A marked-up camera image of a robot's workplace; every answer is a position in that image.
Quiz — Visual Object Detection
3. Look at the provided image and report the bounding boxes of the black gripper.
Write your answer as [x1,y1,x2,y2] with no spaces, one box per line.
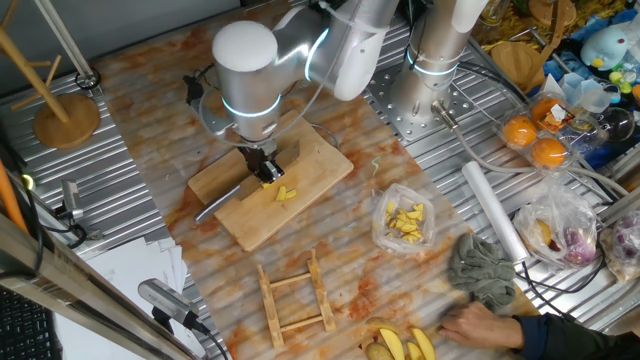
[237,141,285,186]

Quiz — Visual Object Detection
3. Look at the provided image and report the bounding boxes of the steel kitchen knife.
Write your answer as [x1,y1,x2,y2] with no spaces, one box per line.
[194,139,301,224]

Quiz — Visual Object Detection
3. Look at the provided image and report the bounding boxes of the dark sleeved forearm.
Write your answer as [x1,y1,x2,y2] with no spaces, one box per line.
[514,312,640,360]

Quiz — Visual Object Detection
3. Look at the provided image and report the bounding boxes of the person bare hand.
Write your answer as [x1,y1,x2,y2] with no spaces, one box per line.
[438,301,527,351]

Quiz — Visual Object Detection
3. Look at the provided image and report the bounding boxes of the wooden cutting board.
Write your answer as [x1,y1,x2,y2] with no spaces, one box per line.
[187,110,355,253]

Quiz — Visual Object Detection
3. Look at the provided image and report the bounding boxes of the plastic bag of potato pieces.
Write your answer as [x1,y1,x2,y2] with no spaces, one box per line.
[370,182,437,256]

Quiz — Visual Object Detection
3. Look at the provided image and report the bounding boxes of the orange marble pattern mat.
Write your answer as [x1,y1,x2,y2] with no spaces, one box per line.
[93,0,541,360]

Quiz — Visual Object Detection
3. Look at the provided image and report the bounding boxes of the metal robot mounting plate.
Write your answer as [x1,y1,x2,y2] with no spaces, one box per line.
[364,67,476,144]

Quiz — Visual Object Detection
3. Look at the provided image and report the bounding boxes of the wooden knife rack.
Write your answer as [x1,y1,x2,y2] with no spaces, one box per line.
[256,248,337,349]

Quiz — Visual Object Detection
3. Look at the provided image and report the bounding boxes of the white paper sheet stack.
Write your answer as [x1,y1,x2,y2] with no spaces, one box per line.
[52,237,189,360]

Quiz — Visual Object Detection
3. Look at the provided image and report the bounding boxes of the wooden round base stand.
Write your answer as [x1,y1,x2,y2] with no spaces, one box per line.
[0,0,102,151]

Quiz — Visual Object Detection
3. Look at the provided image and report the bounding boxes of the whole brown potato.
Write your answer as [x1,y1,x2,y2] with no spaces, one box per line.
[363,341,396,360]

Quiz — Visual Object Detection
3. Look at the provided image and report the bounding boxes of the white plastic wrap roll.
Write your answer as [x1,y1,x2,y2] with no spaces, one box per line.
[460,160,530,264]

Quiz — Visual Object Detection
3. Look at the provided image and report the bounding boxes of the grey green cloth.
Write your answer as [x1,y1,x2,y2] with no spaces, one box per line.
[446,231,517,310]

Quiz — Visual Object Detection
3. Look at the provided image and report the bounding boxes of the white rod stand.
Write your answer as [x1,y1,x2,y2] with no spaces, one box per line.
[33,0,104,94]

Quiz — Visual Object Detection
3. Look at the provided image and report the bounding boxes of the orange pole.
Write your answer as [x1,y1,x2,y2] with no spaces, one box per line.
[0,158,30,235]

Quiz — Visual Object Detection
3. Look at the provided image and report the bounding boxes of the wooden disc with stick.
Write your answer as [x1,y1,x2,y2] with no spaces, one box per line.
[490,0,577,95]

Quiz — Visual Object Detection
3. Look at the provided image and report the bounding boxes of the clear glass jar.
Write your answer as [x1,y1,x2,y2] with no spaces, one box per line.
[479,0,506,27]

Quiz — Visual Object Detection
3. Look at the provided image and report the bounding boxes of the orange fruit with label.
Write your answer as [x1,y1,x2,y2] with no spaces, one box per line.
[529,96,564,126]

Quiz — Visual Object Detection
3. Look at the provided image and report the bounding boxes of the black keyboard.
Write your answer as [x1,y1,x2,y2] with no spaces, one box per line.
[0,287,64,360]

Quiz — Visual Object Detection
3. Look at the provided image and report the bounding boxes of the clear plastic fruit container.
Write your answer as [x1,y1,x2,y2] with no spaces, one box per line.
[494,89,581,174]

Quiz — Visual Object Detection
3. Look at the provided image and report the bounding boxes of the purple onion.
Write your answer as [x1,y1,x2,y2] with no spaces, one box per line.
[562,227,597,266]

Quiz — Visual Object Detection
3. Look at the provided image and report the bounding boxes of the clear plastic cups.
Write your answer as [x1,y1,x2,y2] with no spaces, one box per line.
[558,72,614,114]

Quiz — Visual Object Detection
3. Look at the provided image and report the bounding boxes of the clear glass bowl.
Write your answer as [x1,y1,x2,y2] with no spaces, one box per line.
[594,106,637,144]

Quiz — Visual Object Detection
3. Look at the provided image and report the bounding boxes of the blue plush toy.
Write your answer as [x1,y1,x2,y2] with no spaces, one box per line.
[579,25,631,71]

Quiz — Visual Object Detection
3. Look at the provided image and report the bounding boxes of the green yellow toy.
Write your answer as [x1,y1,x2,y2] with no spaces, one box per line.
[607,69,634,95]

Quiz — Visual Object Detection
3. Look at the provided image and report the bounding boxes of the clear bag of purple vegetables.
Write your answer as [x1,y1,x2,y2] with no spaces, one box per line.
[598,209,640,285]

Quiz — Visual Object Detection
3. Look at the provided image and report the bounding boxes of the grey camera mounting bracket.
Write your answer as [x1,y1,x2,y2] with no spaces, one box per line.
[192,97,236,142]

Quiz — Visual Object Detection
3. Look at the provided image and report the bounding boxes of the black camera cable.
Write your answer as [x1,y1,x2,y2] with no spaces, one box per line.
[192,62,219,87]

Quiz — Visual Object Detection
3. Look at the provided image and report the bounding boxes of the grey cylindrical camera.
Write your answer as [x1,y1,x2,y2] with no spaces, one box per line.
[137,278,201,331]

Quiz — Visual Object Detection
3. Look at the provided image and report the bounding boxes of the grey robot hose cable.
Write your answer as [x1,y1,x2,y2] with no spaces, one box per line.
[430,99,631,199]

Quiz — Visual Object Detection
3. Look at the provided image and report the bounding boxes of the grey camera on clamp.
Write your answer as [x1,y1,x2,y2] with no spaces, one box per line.
[53,178,104,250]

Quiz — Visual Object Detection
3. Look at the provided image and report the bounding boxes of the steel frame rail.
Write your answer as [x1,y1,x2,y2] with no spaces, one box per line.
[0,212,194,360]

